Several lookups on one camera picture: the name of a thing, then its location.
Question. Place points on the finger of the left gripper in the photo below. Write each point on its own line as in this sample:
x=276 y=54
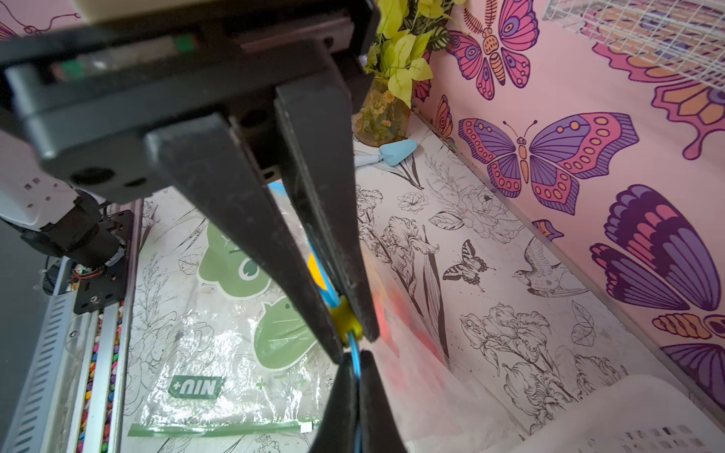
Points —
x=318 y=173

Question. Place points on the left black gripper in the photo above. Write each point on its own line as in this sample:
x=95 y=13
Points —
x=90 y=101

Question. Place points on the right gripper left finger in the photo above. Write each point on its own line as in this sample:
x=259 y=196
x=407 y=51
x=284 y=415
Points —
x=337 y=431

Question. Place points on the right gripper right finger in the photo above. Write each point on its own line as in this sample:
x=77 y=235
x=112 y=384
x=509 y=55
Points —
x=379 y=433

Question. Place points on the green printed zip bag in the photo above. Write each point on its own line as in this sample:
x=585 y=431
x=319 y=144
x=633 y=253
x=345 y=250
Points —
x=220 y=361

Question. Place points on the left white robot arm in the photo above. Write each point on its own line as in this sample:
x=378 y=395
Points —
x=61 y=219

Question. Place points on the potted green plant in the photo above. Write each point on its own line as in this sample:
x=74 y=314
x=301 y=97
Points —
x=399 y=60

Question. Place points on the white plastic basket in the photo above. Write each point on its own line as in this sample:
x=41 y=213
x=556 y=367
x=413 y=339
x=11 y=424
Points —
x=637 y=414

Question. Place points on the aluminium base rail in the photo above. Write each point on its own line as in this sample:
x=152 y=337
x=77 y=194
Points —
x=73 y=396

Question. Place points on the white wire wall basket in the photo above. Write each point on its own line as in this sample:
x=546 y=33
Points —
x=685 y=37

